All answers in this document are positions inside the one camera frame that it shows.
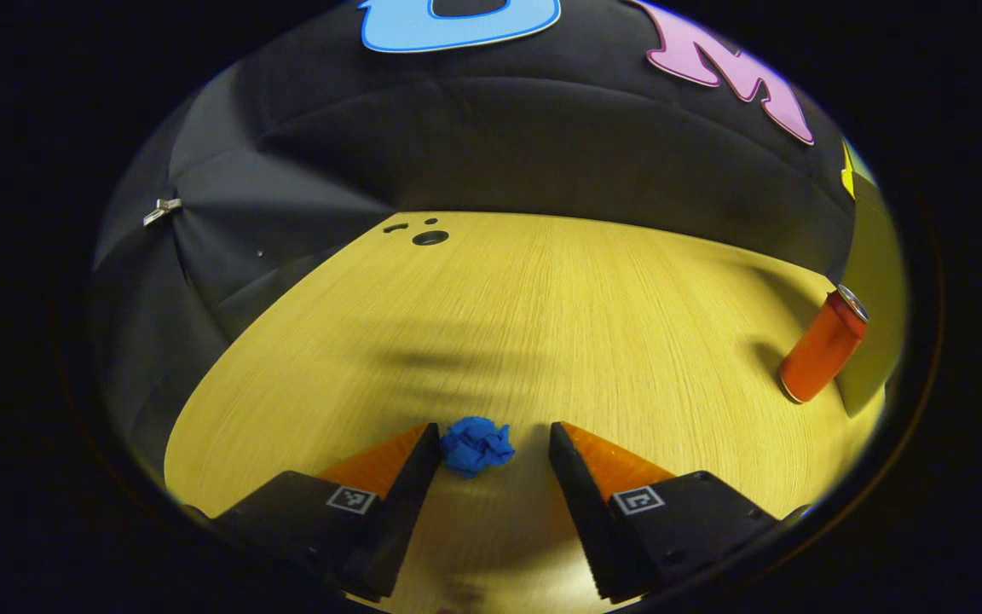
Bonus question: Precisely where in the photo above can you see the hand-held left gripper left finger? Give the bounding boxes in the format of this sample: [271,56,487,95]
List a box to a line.
[184,422,442,602]

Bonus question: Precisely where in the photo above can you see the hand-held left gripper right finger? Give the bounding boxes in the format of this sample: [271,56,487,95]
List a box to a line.
[549,420,809,605]

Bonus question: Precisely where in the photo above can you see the blue paper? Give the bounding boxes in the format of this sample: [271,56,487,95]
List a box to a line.
[439,416,516,478]

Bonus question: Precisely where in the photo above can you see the orange pop can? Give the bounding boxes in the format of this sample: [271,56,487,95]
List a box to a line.
[778,285,870,405]

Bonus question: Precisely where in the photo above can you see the pale green desktop garbage bin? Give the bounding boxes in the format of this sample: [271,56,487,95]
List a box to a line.
[834,141,910,419]

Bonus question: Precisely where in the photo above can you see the black backdrop cloth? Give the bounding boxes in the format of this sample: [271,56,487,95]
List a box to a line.
[90,0,858,478]

